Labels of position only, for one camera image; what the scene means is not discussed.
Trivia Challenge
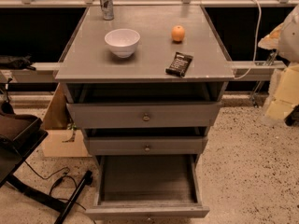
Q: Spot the white hanging cable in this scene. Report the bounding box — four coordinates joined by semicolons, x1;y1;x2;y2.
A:
233;0;263;80

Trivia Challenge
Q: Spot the white bowl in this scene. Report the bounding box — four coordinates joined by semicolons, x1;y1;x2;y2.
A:
105;29;140;58

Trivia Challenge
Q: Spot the black bag on rail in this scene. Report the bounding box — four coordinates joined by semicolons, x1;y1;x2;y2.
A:
0;55;35;70

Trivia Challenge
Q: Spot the metal rail frame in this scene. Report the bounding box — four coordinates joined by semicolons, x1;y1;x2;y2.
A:
0;0;299;83

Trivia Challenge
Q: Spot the silver drink can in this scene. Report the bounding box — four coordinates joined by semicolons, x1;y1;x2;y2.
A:
100;0;114;21

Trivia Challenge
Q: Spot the orange fruit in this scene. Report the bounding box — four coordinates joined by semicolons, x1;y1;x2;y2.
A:
171;25;185;42

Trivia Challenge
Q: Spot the grey top drawer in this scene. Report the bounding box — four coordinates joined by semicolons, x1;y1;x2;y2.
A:
66;101;221;129

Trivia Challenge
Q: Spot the grey drawer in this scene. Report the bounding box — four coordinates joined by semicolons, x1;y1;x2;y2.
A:
66;101;221;129
86;155;209;220
84;127;207;155

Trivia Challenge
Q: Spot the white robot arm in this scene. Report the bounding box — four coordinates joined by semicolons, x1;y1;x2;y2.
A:
258;5;299;126

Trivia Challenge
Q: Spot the grey drawer cabinet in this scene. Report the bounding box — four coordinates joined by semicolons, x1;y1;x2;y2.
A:
53;4;235;161

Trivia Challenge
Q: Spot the black snack bar packet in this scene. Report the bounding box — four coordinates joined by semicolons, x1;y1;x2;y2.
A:
165;52;193;77

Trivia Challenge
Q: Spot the black floor cable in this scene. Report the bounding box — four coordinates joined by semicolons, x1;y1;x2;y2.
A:
23;161;97;224

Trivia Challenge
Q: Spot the grey bottom drawer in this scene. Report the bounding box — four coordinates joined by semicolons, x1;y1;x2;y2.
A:
86;155;209;220

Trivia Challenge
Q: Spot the cardboard box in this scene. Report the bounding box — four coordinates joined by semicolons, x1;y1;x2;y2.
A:
42;85;89;158

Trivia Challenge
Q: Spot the grey middle drawer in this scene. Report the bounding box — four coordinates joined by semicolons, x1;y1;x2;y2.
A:
84;127;207;155

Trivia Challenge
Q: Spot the black chair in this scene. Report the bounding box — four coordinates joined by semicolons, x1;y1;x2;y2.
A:
0;102;93;224

